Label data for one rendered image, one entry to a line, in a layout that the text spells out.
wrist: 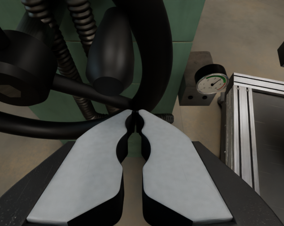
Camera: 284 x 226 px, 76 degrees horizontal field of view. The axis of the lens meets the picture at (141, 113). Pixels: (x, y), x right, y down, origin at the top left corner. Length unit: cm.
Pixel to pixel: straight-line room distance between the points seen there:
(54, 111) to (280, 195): 85
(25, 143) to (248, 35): 180
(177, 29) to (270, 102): 81
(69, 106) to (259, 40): 162
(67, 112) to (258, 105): 86
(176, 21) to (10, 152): 106
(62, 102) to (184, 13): 39
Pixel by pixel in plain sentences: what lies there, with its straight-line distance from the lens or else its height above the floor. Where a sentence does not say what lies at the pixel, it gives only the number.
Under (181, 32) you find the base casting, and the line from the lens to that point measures 37.
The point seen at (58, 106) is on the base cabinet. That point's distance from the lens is 59.
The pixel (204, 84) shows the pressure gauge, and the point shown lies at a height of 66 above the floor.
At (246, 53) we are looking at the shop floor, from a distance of 167.
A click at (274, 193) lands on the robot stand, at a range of 89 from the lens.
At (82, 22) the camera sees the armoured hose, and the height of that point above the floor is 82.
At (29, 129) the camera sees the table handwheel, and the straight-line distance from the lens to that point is 31.
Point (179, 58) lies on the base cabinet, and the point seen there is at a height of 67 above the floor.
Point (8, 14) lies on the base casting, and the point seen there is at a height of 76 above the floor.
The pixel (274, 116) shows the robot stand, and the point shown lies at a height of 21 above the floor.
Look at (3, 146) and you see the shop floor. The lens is 124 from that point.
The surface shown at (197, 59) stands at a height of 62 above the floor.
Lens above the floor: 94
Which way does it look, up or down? 58 degrees down
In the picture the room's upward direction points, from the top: 1 degrees clockwise
